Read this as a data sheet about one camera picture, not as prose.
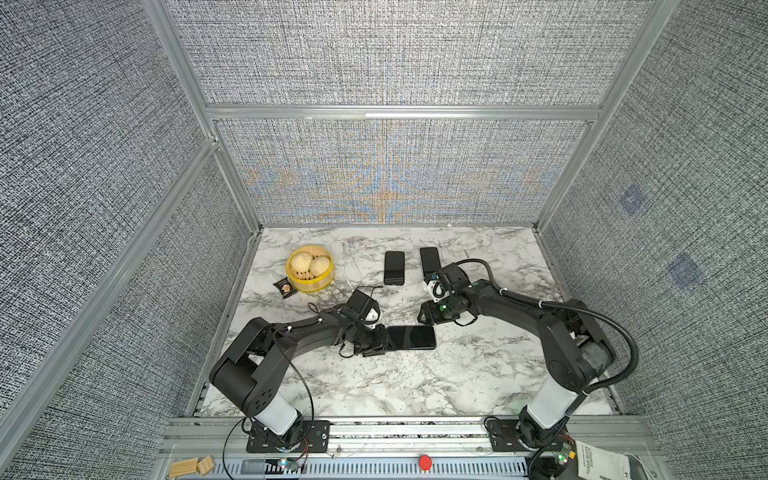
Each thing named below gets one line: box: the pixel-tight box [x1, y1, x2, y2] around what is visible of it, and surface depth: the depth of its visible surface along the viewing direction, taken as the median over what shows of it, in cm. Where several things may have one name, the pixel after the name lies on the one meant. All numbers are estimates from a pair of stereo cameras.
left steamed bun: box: [291, 252, 313, 273], surface depth 104 cm
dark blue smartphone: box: [420, 247, 441, 276], surface depth 112 cm
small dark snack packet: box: [272, 277, 298, 299], surface depth 102 cm
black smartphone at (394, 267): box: [384, 250, 405, 286], surface depth 108 cm
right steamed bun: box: [310, 256, 331, 278], surface depth 102 cm
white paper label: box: [576, 440, 630, 480], surface depth 70 cm
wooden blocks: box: [169, 455, 215, 478], surface depth 70 cm
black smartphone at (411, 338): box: [387, 326, 437, 350], surface depth 91 cm
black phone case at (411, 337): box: [387, 325, 437, 350], surface depth 91 cm
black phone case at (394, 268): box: [384, 251, 405, 286], surface depth 108 cm
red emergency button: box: [419, 454, 432, 471], surface depth 70 cm
